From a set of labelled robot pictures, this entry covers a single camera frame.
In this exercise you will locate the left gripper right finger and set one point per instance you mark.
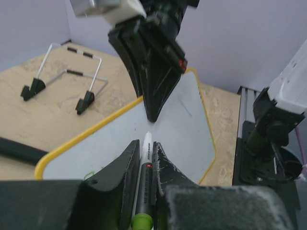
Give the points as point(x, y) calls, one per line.
point(183, 205)

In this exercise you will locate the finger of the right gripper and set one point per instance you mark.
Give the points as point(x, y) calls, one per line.
point(156, 75)
point(116, 40)

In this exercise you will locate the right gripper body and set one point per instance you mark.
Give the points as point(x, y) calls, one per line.
point(166, 17)

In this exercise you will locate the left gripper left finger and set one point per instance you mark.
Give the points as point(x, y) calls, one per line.
point(105, 200)

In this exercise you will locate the green whiteboard marker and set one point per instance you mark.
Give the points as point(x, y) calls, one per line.
point(142, 214)

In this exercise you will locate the yellow framed whiteboard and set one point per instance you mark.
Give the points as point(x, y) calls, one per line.
point(182, 129)

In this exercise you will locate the black microphone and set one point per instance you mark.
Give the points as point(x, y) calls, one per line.
point(21, 152)

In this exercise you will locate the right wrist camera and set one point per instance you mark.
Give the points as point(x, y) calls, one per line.
point(108, 9)

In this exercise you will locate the aluminium table frame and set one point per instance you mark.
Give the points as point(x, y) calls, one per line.
point(247, 98)

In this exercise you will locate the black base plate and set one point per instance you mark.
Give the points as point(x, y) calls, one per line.
point(264, 170)

